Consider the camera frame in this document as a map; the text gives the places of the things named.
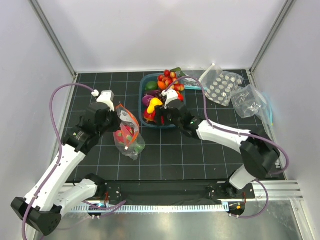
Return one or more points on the orange zipper clear bag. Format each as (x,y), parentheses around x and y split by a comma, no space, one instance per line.
(127,118)

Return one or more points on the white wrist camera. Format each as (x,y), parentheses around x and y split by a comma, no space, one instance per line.
(169,95)
(106,97)

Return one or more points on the blue zipper clear bag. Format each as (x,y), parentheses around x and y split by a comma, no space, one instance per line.
(249,101)

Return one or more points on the teal zipper flat bag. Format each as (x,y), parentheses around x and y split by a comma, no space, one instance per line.
(191,73)

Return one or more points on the polka dot zip bag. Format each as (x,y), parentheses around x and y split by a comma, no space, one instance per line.
(219,85)

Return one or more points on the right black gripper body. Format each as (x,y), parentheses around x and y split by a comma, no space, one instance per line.
(175,122)

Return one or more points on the black grid mat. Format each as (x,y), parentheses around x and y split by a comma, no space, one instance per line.
(168,154)

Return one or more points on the pink dragon fruit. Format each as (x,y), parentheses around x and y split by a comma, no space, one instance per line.
(129,141)

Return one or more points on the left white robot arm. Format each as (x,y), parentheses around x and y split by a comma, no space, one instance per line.
(43,207)

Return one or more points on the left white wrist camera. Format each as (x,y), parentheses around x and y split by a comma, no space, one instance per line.
(106,97)

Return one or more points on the green lime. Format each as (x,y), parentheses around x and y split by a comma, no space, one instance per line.
(151,86)

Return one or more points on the purple grape bunch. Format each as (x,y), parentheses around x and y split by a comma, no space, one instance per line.
(160,96)

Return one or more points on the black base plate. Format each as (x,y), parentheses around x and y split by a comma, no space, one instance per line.
(171,192)

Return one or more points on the orange tangerine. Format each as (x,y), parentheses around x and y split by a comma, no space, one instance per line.
(161,85)

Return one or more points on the red apple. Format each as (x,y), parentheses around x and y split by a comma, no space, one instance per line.
(162,120)

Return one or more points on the red cherry bunch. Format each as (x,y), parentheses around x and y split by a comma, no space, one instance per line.
(171,76)

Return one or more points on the yellow pear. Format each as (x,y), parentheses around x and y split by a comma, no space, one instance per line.
(154,102)

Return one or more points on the teal plastic basket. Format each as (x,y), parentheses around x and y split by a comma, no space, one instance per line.
(149,77)

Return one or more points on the purple onion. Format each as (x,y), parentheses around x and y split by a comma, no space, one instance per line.
(146,100)

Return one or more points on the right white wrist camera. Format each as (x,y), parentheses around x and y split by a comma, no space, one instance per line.
(169,95)

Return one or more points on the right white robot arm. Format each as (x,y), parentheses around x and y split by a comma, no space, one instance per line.
(257,151)

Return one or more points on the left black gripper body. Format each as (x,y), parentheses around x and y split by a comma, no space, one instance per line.
(111,124)

